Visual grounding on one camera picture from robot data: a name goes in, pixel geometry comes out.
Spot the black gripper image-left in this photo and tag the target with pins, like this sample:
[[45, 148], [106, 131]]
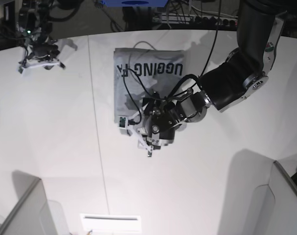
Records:
[[45, 51]]

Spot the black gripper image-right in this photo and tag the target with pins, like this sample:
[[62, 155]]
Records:
[[159, 126]]

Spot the grey T-shirt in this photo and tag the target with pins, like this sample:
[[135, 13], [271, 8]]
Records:
[[139, 72]]

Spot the blue box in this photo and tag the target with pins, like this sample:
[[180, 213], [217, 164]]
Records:
[[134, 3]]

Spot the white power strip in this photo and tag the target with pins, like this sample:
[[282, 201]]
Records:
[[180, 21]]

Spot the white slotted tray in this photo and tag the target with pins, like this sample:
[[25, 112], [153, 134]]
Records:
[[111, 223]]

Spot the grey partition panel right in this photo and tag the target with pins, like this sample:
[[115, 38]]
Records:
[[273, 207]]

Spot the grey partition panel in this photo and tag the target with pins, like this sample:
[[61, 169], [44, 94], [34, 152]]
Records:
[[273, 207], [31, 215]]

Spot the grey partition panel left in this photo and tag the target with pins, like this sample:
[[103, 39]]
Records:
[[31, 215]]

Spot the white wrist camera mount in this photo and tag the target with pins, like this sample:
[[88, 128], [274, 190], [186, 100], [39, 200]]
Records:
[[133, 126], [25, 64]]

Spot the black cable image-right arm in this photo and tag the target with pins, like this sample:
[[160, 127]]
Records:
[[195, 44]]

